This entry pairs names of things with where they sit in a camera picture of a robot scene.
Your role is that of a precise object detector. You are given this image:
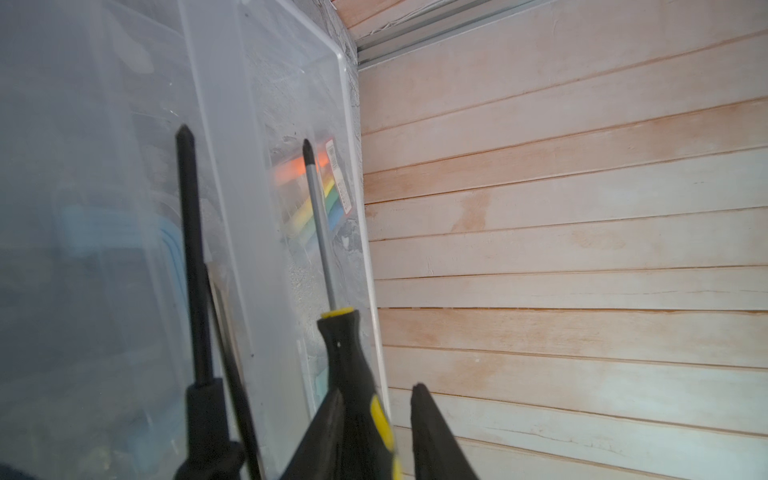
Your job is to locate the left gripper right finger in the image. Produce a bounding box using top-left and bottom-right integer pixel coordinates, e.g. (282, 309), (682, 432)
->
(411, 383), (478, 480)

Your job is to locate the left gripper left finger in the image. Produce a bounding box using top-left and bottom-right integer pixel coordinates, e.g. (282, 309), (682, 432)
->
(280, 389), (345, 480)

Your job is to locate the yellow black screwdriver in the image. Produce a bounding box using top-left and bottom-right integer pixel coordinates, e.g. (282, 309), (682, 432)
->
(302, 139), (403, 480)

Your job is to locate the orange black screwdriver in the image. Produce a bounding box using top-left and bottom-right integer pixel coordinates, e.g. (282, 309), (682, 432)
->
(175, 124), (245, 479)

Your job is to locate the pack of coloured markers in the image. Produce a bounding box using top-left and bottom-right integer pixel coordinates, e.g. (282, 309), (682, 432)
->
(269, 139), (355, 247)

